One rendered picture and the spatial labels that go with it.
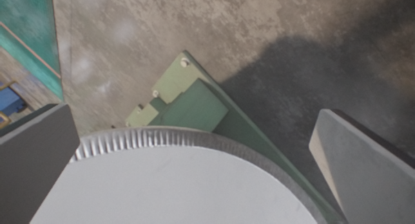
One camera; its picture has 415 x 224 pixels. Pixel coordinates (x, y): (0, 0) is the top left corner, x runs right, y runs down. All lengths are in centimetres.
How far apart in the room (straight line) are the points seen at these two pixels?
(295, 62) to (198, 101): 34
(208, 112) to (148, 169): 39
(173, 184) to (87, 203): 16
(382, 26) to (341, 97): 20
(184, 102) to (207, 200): 36
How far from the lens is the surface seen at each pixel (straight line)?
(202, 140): 51
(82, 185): 44
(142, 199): 45
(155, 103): 107
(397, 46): 60
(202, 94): 79
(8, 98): 468
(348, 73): 64
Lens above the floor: 53
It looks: 35 degrees down
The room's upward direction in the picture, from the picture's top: 141 degrees counter-clockwise
